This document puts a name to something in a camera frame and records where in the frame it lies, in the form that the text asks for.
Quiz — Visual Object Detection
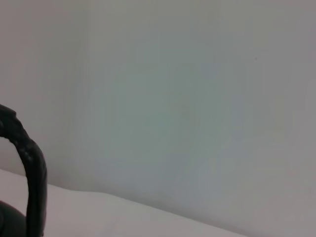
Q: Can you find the black round teapot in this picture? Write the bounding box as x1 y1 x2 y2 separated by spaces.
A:
0 103 48 237

